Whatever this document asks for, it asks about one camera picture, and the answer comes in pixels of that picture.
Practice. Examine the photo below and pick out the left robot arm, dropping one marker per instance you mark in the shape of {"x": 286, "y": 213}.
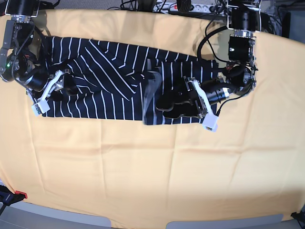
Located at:
{"x": 244, "y": 19}

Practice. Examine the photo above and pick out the white power strip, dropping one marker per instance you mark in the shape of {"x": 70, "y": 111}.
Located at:
{"x": 172, "y": 7}

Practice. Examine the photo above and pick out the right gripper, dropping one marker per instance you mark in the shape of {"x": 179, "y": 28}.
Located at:
{"x": 36, "y": 81}

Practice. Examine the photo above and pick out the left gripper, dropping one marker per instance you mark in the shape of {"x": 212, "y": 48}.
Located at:
{"x": 185, "y": 103}

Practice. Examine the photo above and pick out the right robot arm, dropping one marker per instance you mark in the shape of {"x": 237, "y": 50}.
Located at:
{"x": 24, "y": 56}

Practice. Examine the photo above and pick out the black clamp right corner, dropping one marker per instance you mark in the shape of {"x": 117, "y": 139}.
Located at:
{"x": 300, "y": 218}

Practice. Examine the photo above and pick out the yellow table cloth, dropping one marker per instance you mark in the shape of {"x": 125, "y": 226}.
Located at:
{"x": 143, "y": 177}

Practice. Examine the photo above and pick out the red black clamp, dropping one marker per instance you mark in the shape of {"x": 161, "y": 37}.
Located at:
{"x": 7, "y": 197}

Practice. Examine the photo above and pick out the navy white striped T-shirt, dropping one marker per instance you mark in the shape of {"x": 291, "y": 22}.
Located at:
{"x": 120, "y": 81}

